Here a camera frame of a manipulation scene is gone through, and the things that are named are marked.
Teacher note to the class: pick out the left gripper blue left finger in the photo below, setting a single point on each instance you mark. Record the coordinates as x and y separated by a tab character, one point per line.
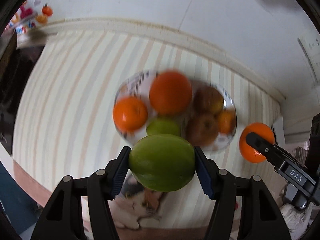
119	171

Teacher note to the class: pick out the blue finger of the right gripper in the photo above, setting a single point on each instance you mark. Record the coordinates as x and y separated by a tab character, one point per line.
262	144

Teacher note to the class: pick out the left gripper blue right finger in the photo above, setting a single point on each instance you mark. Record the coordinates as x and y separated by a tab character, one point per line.
204	171

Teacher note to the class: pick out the dark small orange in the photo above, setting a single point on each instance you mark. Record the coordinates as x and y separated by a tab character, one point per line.
226	121

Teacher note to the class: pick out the brown apple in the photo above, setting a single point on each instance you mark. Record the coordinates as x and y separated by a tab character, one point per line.
208	99
201	130

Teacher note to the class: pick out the small mandarin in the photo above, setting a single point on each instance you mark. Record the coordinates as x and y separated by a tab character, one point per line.
129	114

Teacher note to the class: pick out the large orange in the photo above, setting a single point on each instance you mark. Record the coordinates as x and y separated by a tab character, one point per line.
170	93

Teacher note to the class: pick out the white paper on black device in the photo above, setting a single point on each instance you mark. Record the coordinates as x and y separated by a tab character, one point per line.
278	130

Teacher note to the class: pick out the oval floral ceramic plate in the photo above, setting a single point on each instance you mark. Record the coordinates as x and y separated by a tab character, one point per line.
139	85

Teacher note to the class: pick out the striped cat tablecloth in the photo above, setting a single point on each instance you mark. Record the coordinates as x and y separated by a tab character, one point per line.
64	121

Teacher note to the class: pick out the black gas stove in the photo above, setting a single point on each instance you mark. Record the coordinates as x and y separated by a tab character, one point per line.
16	67

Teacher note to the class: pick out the white wall socket left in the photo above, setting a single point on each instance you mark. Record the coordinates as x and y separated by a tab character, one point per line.
309	41

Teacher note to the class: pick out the colourful wall stickers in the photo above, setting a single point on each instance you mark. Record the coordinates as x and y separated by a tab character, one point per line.
30	15

